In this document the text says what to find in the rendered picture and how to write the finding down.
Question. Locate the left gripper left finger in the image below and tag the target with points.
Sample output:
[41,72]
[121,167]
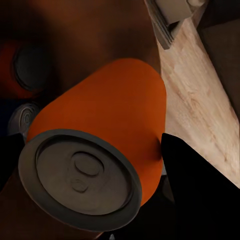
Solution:
[10,149]

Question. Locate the trash can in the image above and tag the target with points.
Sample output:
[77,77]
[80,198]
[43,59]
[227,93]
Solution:
[79,37]

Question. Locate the cabinet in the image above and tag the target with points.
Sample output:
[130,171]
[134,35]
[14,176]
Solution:
[219,30]

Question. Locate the can of soda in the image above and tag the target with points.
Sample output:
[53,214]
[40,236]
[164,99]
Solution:
[16,116]
[25,69]
[93,156]

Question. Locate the wood fireplace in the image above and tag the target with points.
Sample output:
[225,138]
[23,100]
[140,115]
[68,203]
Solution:
[168,16]

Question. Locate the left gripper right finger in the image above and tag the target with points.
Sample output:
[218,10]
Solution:
[207,203]

